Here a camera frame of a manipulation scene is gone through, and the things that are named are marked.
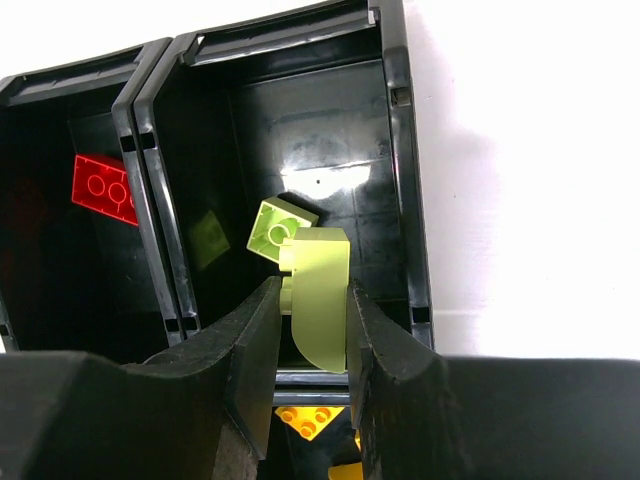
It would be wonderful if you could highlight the black four-compartment sorting tray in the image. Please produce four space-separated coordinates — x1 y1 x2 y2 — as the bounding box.
1 1 430 427

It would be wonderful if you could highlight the small green lego brick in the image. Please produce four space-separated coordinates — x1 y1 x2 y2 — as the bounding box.
246 196 319 263

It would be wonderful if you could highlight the yellow long lego brick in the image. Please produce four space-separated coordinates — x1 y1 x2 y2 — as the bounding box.
275 406 345 442

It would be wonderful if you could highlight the yellow rounded lego brick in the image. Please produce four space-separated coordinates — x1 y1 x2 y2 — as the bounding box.
328 462 364 480

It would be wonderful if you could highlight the red lego brick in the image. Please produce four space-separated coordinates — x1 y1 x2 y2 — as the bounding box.
71 154 138 226

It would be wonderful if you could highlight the light green square lego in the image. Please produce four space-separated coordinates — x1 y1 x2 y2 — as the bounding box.
279 227 351 374

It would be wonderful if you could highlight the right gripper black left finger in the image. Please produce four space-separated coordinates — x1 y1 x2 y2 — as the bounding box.
1 277 281 479

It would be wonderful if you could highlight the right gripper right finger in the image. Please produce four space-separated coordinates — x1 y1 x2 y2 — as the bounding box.
347 283 639 479

